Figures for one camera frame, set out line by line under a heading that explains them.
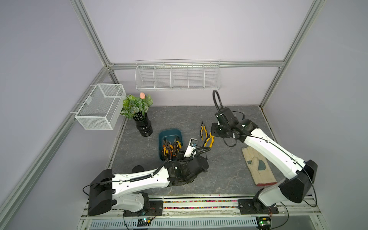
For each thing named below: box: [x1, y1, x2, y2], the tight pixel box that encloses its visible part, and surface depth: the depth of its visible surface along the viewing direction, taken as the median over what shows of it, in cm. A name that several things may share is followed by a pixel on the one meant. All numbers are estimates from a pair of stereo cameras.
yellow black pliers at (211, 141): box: [203, 132, 215, 148], surface depth 81 cm
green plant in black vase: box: [120, 92, 154, 138], surface depth 89 cm
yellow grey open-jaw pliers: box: [162, 139, 171, 161], surface depth 93 cm
